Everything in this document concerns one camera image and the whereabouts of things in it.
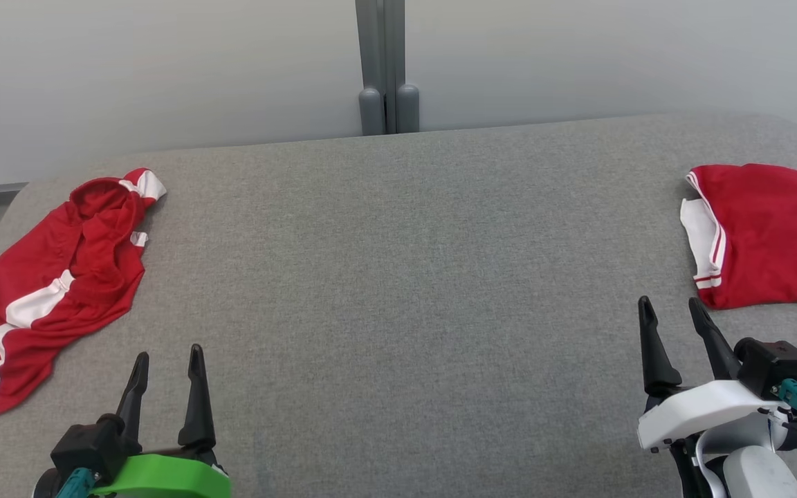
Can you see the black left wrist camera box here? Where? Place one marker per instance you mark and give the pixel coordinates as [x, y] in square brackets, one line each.
[87, 446]

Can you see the grey partition post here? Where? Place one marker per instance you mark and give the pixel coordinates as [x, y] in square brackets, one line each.
[385, 69]

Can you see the teal left camera connector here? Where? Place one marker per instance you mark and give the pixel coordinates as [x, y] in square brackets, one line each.
[77, 484]

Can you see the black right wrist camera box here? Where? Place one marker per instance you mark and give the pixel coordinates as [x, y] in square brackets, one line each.
[775, 366]

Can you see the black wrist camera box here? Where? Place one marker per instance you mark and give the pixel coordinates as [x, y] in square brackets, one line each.
[87, 446]
[775, 366]

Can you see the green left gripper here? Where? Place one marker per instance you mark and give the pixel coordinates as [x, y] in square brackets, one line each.
[163, 477]

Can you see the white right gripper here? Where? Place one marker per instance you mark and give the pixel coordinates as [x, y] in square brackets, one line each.
[703, 411]

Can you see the red shirt with white sleeves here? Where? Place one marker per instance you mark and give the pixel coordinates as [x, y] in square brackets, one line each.
[779, 228]

